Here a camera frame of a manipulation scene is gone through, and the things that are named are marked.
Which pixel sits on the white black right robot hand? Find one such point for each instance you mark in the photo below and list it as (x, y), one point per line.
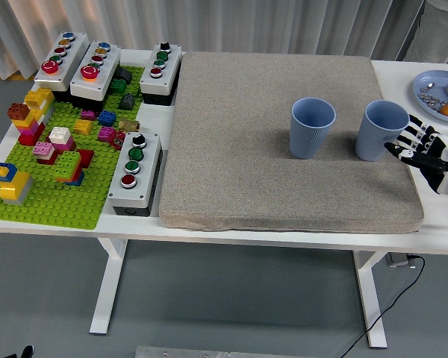
(442, 160)

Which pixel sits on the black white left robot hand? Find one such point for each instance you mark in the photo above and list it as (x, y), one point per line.
(27, 352)

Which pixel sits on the blue ribbed cup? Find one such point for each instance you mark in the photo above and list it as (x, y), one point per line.
(306, 138)
(373, 138)

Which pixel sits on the blue plate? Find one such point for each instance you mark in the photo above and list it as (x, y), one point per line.
(425, 78)

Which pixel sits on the white table leg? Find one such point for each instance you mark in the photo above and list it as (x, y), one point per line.
(106, 291)
(371, 298)

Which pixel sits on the grey table control box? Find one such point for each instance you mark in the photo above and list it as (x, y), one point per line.
(395, 260)

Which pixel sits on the person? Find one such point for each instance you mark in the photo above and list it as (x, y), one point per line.
(438, 33)

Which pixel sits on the green brick baseplate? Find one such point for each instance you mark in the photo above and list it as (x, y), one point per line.
(59, 205)

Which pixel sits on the yellow blue grey brick stack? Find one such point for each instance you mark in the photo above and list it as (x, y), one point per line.
(15, 186)

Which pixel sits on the white curtain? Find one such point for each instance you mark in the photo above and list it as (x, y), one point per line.
(321, 22)

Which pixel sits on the green red blue brick stack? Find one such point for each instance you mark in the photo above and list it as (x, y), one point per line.
(69, 164)

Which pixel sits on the pink red brick stack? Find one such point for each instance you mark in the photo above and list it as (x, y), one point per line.
(45, 151)

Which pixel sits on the grey-brown mat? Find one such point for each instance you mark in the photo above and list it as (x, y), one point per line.
(239, 149)

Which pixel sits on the four-button control box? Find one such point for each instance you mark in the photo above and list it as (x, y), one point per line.
(145, 175)
(170, 71)

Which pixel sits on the white pink brick stack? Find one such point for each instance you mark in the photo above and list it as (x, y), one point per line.
(61, 138)

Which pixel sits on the brown yellow red brick tower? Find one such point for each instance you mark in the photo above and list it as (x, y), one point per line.
(28, 127)

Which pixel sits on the red gear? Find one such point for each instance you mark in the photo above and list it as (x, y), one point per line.
(117, 139)

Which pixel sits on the small magenta brick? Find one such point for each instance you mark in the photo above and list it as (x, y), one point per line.
(88, 114)

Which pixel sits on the brass pipe fitting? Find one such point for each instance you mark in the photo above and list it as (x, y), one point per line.
(128, 125)

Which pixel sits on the yellow white brick tower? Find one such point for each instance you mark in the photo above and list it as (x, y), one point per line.
(39, 98)

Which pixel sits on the dark green brick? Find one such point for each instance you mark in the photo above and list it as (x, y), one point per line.
(118, 85)

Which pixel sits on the five-button control box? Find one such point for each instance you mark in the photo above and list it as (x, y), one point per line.
(106, 71)
(72, 56)

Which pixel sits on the dark grey sloped brick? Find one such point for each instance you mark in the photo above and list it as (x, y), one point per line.
(124, 75)

